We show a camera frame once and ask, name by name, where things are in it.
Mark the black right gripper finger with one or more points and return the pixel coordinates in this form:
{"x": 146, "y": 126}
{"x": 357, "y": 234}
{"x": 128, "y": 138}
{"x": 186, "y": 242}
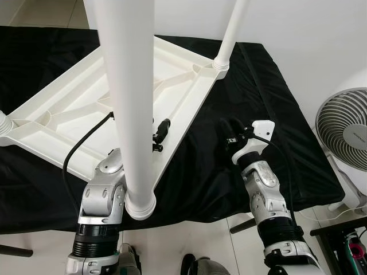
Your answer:
{"x": 227, "y": 129}
{"x": 239, "y": 127}

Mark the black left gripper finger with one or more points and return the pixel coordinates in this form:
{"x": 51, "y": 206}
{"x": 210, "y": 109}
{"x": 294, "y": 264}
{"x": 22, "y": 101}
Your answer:
{"x": 163, "y": 129}

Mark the white plastic table top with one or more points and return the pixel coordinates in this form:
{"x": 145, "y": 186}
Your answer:
{"x": 74, "y": 103}

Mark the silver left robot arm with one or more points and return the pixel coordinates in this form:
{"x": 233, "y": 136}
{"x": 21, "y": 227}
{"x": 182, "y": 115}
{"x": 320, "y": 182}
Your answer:
{"x": 103, "y": 195}

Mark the black table cloth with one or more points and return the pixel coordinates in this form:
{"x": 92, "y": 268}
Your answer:
{"x": 275, "y": 143}

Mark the black metal table leg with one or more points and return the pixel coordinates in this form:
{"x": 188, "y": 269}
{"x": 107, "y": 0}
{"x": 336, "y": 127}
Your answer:
{"x": 16, "y": 250}
{"x": 242, "y": 224}

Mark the white round fan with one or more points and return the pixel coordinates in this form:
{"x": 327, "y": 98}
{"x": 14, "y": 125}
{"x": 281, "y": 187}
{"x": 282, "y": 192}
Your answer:
{"x": 344, "y": 129}

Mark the grey left robot leg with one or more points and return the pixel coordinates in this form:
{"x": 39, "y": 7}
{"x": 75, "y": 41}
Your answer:
{"x": 131, "y": 260}

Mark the grey robot leg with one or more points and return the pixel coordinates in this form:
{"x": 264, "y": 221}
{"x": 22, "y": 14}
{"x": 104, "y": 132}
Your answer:
{"x": 131, "y": 260}
{"x": 209, "y": 266}

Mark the white grey floor appliance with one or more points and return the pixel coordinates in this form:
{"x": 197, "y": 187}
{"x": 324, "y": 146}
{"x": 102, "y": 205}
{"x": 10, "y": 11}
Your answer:
{"x": 350, "y": 192}

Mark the grey right robot leg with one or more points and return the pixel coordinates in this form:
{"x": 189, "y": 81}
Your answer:
{"x": 209, "y": 266}

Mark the black low shelf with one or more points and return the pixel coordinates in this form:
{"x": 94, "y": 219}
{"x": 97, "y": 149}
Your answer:
{"x": 335, "y": 246}

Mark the grey pink hair dryer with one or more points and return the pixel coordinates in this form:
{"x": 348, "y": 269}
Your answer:
{"x": 356, "y": 250}

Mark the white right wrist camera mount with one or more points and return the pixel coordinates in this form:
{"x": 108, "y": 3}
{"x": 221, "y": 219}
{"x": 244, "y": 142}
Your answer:
{"x": 258, "y": 134}

